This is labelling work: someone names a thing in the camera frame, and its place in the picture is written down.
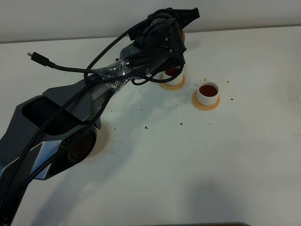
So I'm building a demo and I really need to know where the brown clay teapot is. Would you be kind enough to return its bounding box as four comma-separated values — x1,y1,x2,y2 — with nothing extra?
181,30,185,42

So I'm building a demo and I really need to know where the orange coaster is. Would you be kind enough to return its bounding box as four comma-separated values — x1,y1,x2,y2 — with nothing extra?
191,91,221,111
160,75,186,90

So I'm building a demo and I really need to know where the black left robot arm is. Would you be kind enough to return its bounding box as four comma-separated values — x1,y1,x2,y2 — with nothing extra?
0,8,200,226

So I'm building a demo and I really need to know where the white teacup near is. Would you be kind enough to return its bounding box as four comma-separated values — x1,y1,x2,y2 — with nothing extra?
197,77,219,106

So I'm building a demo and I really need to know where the orange coaster near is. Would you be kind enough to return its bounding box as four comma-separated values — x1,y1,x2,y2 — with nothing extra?
191,91,221,111

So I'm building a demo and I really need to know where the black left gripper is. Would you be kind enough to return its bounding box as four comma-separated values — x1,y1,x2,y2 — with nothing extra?
128,8,200,40

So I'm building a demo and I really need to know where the beige round teapot coaster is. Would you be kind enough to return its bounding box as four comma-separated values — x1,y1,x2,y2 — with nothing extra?
87,121,111,160

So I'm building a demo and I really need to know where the white teacup far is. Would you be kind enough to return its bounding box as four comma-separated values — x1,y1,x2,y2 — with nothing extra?
162,68,184,86

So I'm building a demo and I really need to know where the white teacup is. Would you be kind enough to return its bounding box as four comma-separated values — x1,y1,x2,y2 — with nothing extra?
197,77,219,106
162,68,184,86

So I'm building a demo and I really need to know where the loose black HDMI cable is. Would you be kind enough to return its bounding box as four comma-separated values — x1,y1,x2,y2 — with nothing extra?
26,51,95,74

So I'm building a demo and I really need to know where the orange coaster far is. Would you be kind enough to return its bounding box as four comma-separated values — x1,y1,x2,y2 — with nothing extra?
160,75,186,90

